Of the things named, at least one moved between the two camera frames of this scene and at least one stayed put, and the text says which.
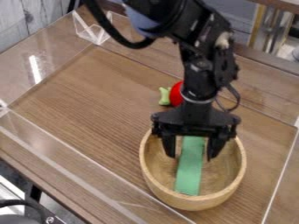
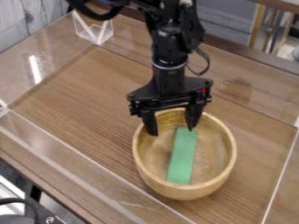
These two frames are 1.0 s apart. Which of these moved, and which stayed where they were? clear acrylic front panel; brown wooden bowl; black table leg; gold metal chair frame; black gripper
Moved: black gripper; brown wooden bowl
Stayed: black table leg; clear acrylic front panel; gold metal chair frame
